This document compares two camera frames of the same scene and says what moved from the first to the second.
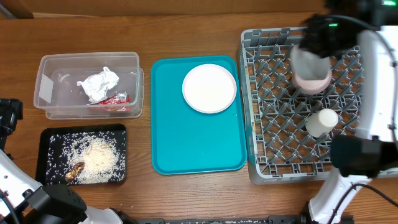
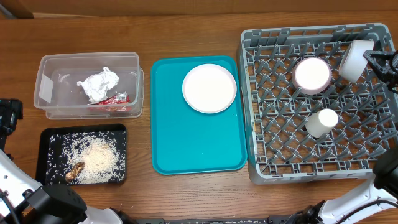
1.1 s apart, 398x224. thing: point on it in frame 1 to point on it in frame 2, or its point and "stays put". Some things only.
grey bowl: [309, 71] to [353, 63]
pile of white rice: [102, 153] stays put
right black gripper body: [333, 38] to [396, 79]
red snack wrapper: [119, 103] stays put
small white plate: [311, 78] stays put
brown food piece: [77, 167] stays put
